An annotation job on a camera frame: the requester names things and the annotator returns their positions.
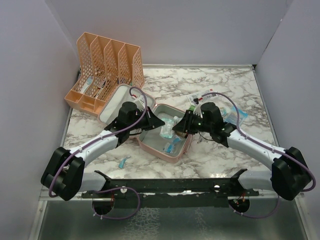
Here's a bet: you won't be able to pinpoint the pink medicine kit case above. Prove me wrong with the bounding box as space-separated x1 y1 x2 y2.
98 84 192 163

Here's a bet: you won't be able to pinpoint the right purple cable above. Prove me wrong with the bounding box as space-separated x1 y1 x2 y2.
199 91 316 220

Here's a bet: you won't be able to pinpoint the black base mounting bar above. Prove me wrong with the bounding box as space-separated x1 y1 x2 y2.
81 169 259 209

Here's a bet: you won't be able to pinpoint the orange mesh file organizer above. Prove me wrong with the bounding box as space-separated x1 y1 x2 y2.
64 32 145 117

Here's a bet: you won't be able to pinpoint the white tube in organizer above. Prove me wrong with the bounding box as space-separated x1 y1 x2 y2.
80 76 94 94

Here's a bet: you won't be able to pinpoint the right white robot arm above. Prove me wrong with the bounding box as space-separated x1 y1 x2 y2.
172 102 312 201

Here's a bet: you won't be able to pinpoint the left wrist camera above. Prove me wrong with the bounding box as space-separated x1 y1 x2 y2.
131 95 146 111

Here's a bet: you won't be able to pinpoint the alcohol wipes plastic bag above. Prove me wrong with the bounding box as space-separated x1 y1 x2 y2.
162 136 182 154

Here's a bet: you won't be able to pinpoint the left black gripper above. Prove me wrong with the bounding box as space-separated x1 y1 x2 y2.
128 106 166 132

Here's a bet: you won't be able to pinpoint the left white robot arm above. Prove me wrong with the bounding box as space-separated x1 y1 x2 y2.
40 101 165 201

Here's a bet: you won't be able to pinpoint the long white packaged strip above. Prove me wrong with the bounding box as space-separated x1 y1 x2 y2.
186 88 217 105

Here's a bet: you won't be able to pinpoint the white medicine bottle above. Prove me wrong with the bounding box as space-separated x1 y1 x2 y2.
173 116 182 123

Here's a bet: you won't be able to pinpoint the blue item plastic bag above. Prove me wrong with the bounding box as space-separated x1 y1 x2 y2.
159 117 177 139

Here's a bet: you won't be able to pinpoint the small teal plastic piece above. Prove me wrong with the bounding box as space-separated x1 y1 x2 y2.
118 155 131 169

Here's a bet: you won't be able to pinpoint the blue packet plastic bag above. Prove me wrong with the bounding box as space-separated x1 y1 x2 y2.
219 107 248 126

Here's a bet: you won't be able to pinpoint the brown bottle orange cap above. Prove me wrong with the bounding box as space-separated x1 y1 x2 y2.
175 131 189 139

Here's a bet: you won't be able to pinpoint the metal scissors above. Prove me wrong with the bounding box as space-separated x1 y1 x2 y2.
197 135 205 144

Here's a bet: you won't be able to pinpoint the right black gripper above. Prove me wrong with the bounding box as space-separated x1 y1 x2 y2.
172 110 213 135

